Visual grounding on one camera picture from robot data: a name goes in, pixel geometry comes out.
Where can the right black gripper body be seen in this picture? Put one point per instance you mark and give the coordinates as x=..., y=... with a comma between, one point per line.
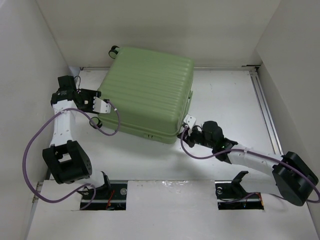
x=197, y=137

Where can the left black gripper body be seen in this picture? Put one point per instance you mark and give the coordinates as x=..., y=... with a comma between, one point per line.
x=87, y=103

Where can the green suitcase blue lining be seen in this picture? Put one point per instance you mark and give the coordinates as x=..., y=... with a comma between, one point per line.
x=151, y=90

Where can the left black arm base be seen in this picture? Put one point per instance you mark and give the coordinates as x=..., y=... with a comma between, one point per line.
x=111, y=195

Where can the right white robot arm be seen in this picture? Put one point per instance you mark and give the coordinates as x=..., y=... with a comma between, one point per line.
x=287, y=176

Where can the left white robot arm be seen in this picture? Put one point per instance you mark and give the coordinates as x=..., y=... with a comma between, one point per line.
x=65, y=158

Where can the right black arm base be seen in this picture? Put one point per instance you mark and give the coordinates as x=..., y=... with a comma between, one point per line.
x=232, y=196

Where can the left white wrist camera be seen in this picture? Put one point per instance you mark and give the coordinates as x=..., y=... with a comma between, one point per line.
x=101, y=106

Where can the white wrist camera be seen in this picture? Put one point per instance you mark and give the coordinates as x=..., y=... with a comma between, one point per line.
x=189, y=121
x=101, y=106

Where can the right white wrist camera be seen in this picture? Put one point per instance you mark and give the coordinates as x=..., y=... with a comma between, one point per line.
x=189, y=121

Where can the aluminium table edge rail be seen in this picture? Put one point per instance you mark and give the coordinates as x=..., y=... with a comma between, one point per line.
x=264, y=108

